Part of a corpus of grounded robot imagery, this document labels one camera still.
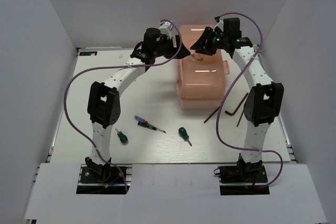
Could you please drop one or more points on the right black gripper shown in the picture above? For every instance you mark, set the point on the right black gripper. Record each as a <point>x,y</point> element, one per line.
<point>200,45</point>

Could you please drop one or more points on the long brown hex key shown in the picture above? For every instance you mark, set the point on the long brown hex key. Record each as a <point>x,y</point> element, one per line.
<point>211,115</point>

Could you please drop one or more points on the black green precision screwdriver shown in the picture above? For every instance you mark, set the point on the black green precision screwdriver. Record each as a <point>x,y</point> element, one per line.
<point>150,127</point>

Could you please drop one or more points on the stubby green screwdriver left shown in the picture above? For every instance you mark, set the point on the stubby green screwdriver left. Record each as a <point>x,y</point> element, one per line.
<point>122,137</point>

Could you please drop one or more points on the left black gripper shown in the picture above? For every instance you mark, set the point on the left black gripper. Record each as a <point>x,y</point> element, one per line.
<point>183,52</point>

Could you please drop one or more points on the large brown hex key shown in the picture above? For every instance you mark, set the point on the large brown hex key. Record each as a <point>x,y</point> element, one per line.
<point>238,106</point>

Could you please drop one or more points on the stubby green screwdriver right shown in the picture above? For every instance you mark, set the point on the stubby green screwdriver right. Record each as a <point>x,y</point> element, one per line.
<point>184,135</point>

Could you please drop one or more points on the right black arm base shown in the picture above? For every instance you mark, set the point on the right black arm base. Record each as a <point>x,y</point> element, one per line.
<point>242,179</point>

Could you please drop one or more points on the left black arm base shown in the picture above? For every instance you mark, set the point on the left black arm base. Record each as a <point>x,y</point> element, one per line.
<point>103,179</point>

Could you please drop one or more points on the pink plastic toolbox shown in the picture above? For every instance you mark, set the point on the pink plastic toolbox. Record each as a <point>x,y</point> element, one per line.
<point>201,80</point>

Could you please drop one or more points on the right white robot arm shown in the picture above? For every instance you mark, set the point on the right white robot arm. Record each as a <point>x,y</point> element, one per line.
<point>264,100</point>

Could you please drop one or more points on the stubby green screwdriver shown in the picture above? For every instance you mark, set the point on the stubby green screwdriver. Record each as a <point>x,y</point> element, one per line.
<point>184,135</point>
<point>122,137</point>

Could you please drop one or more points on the blue red handled screwdriver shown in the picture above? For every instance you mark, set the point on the blue red handled screwdriver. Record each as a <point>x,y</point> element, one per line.
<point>139,119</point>

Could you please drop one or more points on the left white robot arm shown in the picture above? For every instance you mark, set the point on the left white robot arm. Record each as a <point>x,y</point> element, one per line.
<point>104,97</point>

